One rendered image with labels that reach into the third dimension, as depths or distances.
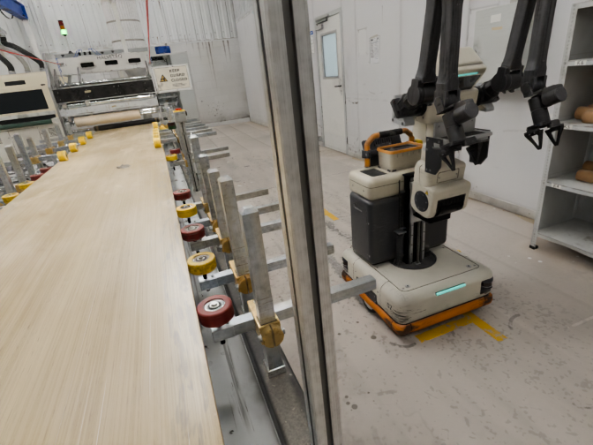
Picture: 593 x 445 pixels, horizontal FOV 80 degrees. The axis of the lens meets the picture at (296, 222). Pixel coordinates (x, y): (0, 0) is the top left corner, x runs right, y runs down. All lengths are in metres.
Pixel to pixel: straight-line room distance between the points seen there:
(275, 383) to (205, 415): 0.32
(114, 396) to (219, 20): 11.68
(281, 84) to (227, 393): 0.85
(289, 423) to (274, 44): 0.72
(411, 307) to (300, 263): 1.55
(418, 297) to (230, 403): 1.19
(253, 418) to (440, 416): 0.99
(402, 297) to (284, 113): 1.62
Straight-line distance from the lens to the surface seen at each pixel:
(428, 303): 1.98
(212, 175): 1.19
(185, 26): 11.97
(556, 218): 3.22
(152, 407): 0.69
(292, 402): 0.88
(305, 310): 0.43
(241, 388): 1.05
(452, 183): 1.85
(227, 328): 0.87
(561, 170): 3.07
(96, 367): 0.81
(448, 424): 1.76
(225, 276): 1.09
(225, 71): 11.98
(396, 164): 2.01
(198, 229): 1.27
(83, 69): 5.80
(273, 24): 0.35
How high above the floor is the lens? 1.37
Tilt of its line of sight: 23 degrees down
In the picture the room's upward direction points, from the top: 7 degrees counter-clockwise
